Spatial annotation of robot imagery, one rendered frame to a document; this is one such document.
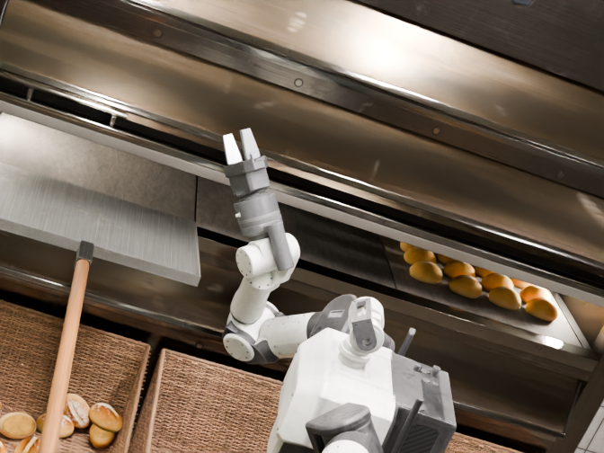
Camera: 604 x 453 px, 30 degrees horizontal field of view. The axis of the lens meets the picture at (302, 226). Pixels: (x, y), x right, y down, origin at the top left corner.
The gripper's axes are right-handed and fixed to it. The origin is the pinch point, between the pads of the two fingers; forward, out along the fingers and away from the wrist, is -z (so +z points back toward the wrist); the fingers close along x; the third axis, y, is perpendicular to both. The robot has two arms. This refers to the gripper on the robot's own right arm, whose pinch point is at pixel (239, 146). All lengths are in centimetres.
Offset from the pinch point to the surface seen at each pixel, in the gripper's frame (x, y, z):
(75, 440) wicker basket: -84, 26, 62
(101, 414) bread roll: -79, 19, 57
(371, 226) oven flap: -28, -44, 27
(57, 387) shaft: 4, 51, 33
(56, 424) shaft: 13, 56, 38
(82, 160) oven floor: -91, 0, -8
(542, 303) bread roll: -46, -106, 66
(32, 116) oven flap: -50, 24, -19
